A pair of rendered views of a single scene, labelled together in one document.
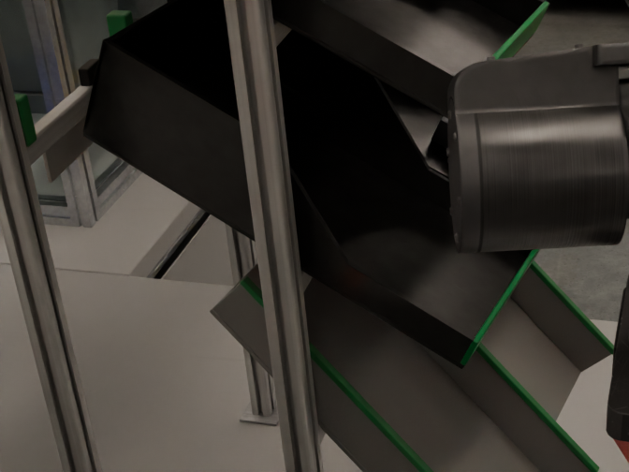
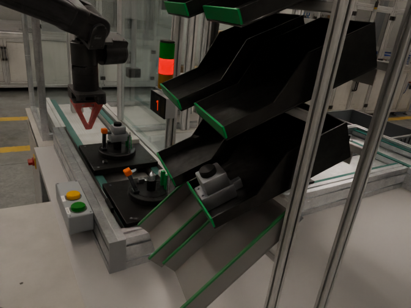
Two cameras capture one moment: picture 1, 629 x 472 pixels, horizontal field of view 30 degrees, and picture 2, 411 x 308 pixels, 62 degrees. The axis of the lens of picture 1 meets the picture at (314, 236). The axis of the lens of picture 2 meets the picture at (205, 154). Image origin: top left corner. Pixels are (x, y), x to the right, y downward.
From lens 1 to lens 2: 123 cm
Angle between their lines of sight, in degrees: 106
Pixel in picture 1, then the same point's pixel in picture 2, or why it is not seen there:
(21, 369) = (394, 289)
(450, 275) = (182, 165)
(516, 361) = (203, 276)
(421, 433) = (188, 215)
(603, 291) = not seen: outside the picture
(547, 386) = (192, 290)
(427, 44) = (188, 90)
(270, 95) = not seen: hidden behind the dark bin
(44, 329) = not seen: hidden behind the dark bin
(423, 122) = (251, 185)
